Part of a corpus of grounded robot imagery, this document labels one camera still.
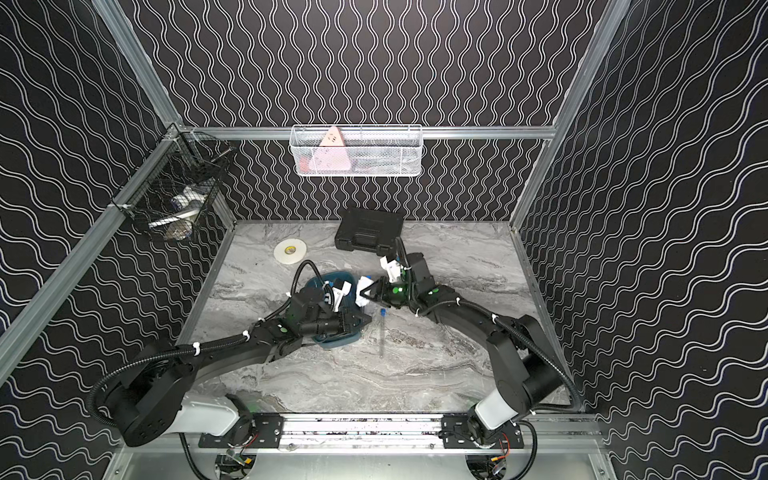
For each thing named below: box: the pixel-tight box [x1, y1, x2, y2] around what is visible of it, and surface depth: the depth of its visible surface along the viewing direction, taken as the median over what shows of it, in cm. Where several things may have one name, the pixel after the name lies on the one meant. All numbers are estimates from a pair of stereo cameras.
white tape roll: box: [274, 238, 307, 265], surface depth 115 cm
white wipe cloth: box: [355, 276, 374, 307], surface depth 84 cm
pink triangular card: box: [309, 126, 351, 171], surface depth 92 cm
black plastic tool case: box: [334, 206, 404, 257], surface depth 113 cm
